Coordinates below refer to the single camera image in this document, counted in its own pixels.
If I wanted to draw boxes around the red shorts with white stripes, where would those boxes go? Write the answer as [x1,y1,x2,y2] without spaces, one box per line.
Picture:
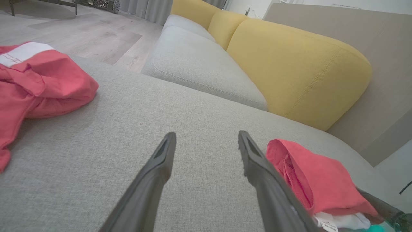
[0,42,99,173]

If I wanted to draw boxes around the grey sofa seat cushion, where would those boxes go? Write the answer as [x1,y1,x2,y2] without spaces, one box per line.
[162,14,217,42]
[141,25,268,111]

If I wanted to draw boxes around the grey window curtain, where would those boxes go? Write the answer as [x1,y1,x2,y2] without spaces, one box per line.
[119,0,174,26]

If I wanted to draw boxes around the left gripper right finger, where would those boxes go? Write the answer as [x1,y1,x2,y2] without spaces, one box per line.
[238,130,319,232]

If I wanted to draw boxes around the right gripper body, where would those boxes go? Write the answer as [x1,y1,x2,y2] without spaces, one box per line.
[390,211,412,232]

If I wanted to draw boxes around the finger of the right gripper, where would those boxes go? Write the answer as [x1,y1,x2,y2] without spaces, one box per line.
[357,189,406,223]

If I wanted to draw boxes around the large yellow sofa back cushion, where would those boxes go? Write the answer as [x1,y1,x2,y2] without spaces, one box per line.
[226,18,373,131]

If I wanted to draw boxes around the ornate dark metal decoration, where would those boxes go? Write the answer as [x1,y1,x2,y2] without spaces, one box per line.
[79,0,120,14]

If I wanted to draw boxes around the dark metal table frame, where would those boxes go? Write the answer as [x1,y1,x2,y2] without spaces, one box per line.
[9,0,78,16]

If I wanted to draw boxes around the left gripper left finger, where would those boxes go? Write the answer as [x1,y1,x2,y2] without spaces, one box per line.
[99,132,177,232]

